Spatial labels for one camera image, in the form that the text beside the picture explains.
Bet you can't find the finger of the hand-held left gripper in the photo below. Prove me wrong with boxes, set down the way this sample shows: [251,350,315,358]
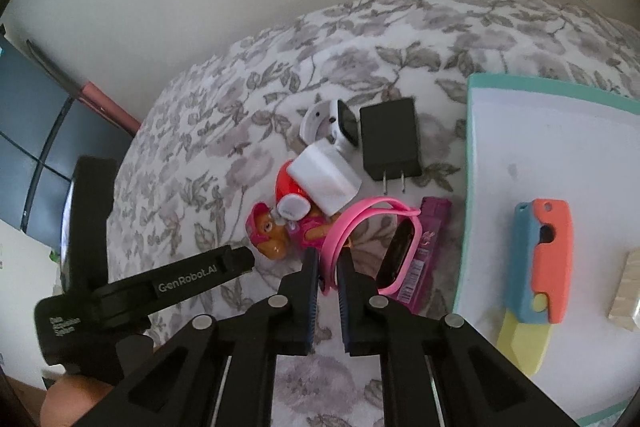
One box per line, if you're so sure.
[230,245,256,278]

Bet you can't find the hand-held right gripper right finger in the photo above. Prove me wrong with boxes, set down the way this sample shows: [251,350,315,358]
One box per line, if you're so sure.
[336,252,576,427]

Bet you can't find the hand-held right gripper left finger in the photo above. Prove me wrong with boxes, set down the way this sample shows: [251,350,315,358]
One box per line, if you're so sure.
[92,248,321,427]

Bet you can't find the pink smartwatch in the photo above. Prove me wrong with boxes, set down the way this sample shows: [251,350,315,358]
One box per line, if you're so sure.
[319,196,423,297]

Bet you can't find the white wall charger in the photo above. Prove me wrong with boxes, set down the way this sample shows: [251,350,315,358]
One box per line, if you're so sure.
[289,143,363,217]

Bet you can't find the blue orange toy knife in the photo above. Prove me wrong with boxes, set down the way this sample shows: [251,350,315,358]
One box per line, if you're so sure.
[496,198,573,377]

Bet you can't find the teal shallow box tray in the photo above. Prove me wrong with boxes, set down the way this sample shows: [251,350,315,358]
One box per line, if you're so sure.
[452,73,640,427]

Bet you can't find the cream plastic clip holder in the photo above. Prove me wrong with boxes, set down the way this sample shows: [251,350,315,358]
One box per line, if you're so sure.
[609,248,640,333]

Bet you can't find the person's left hand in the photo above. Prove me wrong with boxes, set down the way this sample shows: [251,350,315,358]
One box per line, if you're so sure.
[40,374,117,427]

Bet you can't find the pup toy figure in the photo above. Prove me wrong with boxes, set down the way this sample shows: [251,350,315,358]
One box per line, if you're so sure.
[244,159,341,260]

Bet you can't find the magenta tube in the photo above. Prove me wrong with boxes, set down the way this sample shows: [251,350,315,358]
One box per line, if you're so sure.
[395,196,453,314]

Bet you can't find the white smartwatch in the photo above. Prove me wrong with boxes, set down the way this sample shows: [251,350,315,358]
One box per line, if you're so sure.
[300,99,362,155]

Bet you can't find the pink pole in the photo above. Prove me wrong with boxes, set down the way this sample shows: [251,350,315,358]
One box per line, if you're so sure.
[75,79,143,136]

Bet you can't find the dark blue cabinet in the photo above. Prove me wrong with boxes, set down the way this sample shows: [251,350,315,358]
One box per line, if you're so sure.
[0,24,133,238]

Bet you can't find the black wall charger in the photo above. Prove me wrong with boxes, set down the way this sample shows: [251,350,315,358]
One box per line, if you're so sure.
[359,97,423,195]

